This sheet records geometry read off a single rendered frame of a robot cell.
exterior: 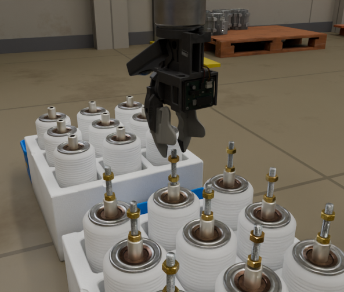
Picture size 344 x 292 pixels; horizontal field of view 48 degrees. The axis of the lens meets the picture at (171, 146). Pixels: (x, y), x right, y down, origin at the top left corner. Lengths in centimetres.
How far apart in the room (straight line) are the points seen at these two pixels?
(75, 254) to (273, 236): 34
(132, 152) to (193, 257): 41
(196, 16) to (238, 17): 342
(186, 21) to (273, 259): 40
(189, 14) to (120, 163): 48
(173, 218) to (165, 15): 33
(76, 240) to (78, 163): 22
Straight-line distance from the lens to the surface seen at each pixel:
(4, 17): 374
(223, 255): 60
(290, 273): 60
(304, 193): 128
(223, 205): 73
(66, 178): 93
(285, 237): 66
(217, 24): 356
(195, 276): 62
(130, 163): 95
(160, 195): 71
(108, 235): 64
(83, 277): 67
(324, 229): 58
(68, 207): 91
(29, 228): 113
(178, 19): 56
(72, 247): 73
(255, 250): 51
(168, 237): 70
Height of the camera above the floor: 62
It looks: 24 degrees down
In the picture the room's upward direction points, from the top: straight up
